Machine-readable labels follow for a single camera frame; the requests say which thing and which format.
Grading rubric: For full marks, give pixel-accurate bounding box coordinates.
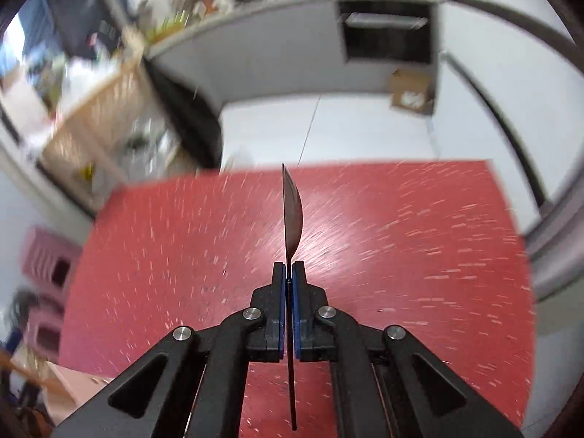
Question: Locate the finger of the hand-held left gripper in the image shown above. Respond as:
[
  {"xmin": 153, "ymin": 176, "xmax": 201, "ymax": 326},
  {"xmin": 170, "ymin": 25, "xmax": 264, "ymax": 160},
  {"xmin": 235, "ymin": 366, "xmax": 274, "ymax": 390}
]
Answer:
[{"xmin": 4, "ymin": 327, "xmax": 23, "ymax": 359}]

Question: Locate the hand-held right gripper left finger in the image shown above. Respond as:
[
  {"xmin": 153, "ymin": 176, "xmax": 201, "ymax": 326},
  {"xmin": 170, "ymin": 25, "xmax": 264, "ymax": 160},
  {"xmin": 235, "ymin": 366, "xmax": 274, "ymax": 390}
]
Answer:
[{"xmin": 50, "ymin": 262, "xmax": 287, "ymax": 438}]

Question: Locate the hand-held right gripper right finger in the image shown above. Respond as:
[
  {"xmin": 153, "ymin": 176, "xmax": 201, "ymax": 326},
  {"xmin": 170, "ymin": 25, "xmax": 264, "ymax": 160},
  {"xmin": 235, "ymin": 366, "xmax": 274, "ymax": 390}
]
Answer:
[{"xmin": 292, "ymin": 260, "xmax": 525, "ymax": 438}]

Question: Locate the pink plastic stool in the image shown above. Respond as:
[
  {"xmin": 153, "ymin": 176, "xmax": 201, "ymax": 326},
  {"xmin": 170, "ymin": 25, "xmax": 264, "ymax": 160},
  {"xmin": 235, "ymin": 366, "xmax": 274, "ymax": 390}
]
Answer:
[
  {"xmin": 19, "ymin": 225, "xmax": 84, "ymax": 293},
  {"xmin": 24, "ymin": 305, "xmax": 65, "ymax": 365}
]

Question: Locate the black jacket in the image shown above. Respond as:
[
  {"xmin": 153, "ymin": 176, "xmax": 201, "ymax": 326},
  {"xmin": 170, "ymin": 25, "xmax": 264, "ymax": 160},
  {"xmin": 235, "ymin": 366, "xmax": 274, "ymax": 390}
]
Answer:
[{"xmin": 145, "ymin": 57, "xmax": 225, "ymax": 170}]

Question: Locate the beige flower-cutout storage cart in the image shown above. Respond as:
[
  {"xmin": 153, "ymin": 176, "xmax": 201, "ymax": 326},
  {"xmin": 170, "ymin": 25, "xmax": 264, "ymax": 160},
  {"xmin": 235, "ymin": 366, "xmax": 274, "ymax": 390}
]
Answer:
[{"xmin": 37, "ymin": 26, "xmax": 184, "ymax": 204}]

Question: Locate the cardboard box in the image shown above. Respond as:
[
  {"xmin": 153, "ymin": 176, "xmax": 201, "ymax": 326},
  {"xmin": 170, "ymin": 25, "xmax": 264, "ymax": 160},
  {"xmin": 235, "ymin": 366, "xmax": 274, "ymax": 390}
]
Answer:
[{"xmin": 388, "ymin": 68, "xmax": 436, "ymax": 116}]

